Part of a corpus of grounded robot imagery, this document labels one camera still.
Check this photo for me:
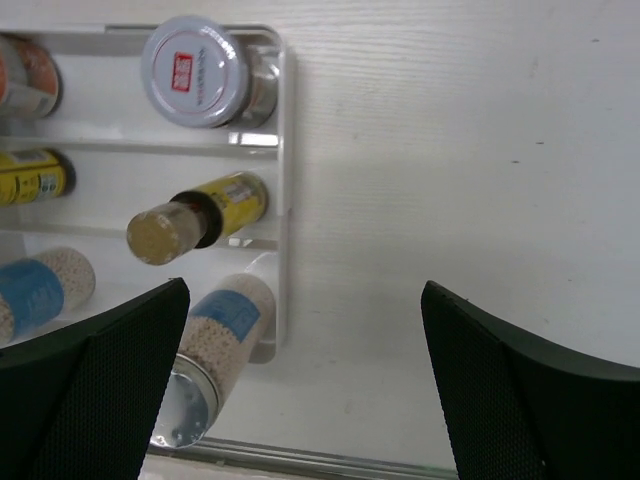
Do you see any silver lid white bottle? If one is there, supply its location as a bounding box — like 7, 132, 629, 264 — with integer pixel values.
1, 247, 96, 346

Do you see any yellow label bottle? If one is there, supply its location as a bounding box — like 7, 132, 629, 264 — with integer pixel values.
126, 171, 269, 266
1, 149, 76, 207

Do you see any brown spice jar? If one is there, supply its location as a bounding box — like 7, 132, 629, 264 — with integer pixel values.
1, 35, 61, 119
141, 15, 279, 128

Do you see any silver lid blue bottle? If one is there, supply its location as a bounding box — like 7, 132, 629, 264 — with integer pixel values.
150, 273, 276, 450

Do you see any white tiered tray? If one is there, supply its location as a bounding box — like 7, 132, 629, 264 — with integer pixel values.
1, 24, 295, 364

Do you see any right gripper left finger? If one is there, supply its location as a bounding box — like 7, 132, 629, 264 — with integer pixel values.
1, 278, 190, 479

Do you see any aluminium frame rail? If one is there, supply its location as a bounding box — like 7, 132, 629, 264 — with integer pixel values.
148, 438, 458, 479

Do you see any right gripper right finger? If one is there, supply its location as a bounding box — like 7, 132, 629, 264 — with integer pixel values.
421, 281, 639, 479

